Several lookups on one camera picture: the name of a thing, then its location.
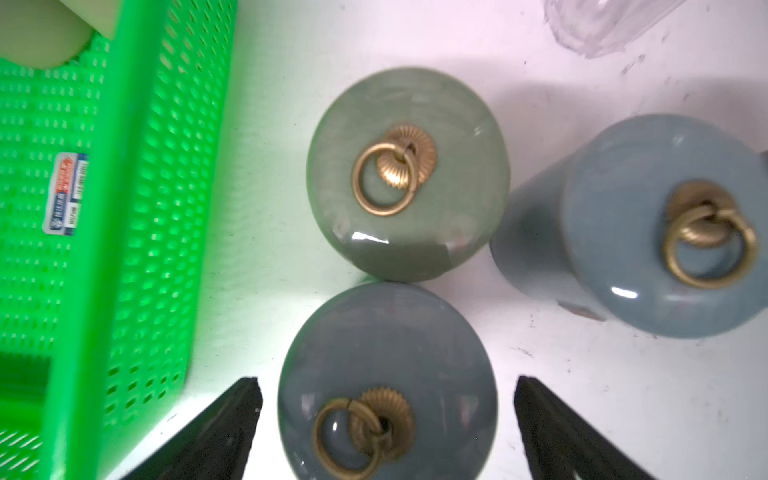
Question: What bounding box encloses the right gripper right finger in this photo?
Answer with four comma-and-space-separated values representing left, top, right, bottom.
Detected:
514, 376, 651, 480

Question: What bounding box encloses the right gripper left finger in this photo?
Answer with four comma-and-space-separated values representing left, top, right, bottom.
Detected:
126, 377, 263, 480

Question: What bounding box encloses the blue-grey tea canister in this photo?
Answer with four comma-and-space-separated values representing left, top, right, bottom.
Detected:
490, 114, 767, 339
278, 282, 498, 479

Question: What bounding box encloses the green tea canister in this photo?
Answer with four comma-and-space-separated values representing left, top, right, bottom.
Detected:
306, 67, 510, 282

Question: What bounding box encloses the green plastic mesh basket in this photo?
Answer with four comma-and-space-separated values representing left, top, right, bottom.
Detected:
1, 1, 237, 479

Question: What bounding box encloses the beige tea canister back right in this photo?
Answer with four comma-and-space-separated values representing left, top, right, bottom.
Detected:
1, 0, 122, 69

